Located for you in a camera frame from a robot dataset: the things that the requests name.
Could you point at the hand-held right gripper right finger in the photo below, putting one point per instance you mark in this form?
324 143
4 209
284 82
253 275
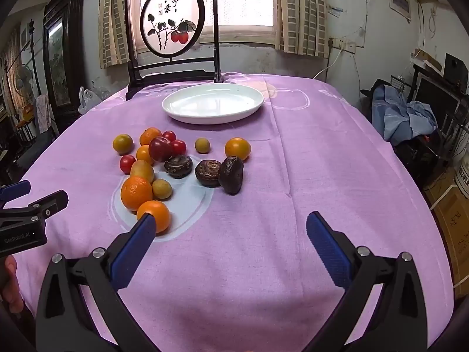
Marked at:
326 249

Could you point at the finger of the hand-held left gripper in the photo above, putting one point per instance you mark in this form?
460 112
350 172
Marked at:
14 189
47 205

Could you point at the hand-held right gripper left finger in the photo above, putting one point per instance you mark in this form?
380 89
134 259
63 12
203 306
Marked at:
133 249

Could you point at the large orange tangerine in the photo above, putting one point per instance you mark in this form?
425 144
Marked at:
136 192

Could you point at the small yellow loquat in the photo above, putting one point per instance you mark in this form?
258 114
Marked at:
202 145
162 189

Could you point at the yellow spotted loquat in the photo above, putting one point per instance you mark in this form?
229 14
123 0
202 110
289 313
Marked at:
142 171

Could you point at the red cherry tomato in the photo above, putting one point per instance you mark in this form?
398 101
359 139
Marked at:
179 147
127 164
168 135

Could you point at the dark brown water chestnut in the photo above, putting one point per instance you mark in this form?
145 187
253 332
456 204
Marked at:
208 173
231 175
178 166

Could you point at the yellowish orange tangerine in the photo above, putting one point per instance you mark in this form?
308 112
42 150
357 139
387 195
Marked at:
122 143

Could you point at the white oval plate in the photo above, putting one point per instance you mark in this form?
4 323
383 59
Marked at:
212 104

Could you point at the person's left hand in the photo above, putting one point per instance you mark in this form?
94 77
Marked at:
9 286

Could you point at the purple printed tablecloth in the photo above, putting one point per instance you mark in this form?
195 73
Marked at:
256 209

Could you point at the dark red plum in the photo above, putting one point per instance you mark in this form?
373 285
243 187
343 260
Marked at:
160 149

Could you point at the electric fan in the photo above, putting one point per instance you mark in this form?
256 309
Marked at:
22 77

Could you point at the white plastic bag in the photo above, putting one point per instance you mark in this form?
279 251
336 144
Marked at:
88 99

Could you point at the brown cardboard box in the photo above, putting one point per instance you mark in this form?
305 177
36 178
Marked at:
452 223

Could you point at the black tripod stand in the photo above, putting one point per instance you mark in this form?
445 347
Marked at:
33 55

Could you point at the dark wooden cabinet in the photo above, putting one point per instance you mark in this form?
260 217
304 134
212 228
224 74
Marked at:
49 44

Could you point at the blue clothing pile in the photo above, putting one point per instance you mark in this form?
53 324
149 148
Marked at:
399 117

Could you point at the white bucket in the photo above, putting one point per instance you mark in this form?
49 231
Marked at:
463 179

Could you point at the black hat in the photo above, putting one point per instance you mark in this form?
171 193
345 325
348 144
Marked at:
377 88

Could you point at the dark wooden table screen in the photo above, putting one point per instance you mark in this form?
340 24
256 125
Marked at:
172 75

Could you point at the black monitor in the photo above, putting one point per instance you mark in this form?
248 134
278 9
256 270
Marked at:
436 97

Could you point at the beige checked curtain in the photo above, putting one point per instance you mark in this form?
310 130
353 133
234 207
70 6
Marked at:
113 18
300 11

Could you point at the small cardboard box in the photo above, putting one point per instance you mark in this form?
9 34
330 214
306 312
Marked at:
428 59

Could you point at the black speaker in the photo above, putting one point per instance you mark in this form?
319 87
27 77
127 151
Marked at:
456 71

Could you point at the bright window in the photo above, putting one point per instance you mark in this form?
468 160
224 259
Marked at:
242 0

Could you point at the white wall power strip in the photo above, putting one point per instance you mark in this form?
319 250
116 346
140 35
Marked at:
342 45

